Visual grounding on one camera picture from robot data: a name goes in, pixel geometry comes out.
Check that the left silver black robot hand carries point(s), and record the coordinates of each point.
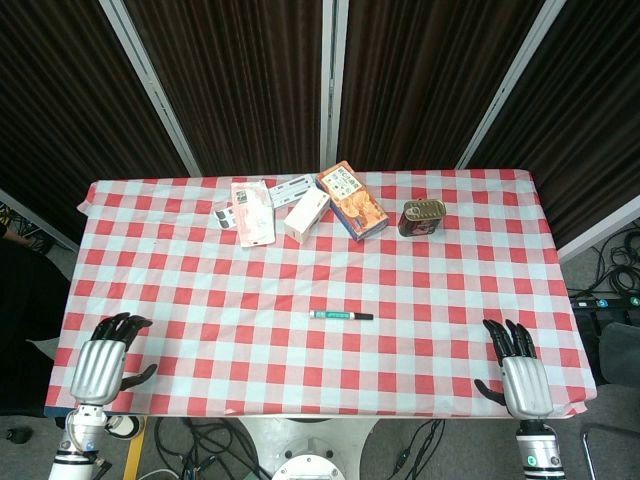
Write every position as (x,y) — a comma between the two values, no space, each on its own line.
(97,367)

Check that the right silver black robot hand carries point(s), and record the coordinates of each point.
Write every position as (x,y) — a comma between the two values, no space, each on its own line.
(525,387)

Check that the black marker cap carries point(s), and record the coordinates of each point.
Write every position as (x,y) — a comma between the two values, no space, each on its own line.
(365,316)

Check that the green white marker pen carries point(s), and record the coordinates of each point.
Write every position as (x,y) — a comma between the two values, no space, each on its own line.
(332,315)

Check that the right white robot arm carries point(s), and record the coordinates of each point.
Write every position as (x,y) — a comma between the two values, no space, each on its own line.
(540,450)

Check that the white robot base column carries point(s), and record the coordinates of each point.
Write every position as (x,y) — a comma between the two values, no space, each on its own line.
(305,445)

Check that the white round floor object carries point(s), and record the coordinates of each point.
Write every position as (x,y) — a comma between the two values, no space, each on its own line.
(125,427)

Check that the black chair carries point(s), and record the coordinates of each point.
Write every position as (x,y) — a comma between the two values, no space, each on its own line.
(30,325)

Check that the metal chair leg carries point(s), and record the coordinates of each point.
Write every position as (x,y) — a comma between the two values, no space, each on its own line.
(590,450)

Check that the small black floor object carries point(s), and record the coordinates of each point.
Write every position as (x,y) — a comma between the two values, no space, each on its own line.
(17,435)

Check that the black power strip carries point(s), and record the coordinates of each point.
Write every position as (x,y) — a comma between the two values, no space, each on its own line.
(605,302)

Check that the small white card black shapes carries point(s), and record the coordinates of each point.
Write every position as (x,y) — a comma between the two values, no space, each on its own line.
(225,218)

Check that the dark luncheon meat can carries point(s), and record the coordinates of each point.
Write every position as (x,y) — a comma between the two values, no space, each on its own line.
(421,220)

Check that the red white checked tablecloth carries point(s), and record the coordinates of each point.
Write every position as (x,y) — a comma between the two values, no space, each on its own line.
(300,360)

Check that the pink white plastic packet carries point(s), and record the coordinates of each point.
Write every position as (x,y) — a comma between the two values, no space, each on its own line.
(254,220)

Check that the orange blue biscuit box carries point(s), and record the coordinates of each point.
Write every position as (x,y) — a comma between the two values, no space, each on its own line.
(357,205)

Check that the white cardboard box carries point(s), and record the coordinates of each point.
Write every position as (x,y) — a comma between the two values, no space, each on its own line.
(306,216)

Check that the white blister strip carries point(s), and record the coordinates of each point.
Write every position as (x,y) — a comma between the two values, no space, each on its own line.
(292,191)

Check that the dark brown curtain panel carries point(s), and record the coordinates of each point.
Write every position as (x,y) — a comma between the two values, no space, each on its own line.
(240,85)
(420,80)
(60,100)
(590,125)

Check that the low aluminium frame rail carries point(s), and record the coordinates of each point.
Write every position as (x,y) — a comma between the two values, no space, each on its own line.
(37,220)
(600,235)

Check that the aluminium partition post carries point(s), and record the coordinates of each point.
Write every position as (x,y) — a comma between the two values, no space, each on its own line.
(510,85)
(150,85)
(332,85)

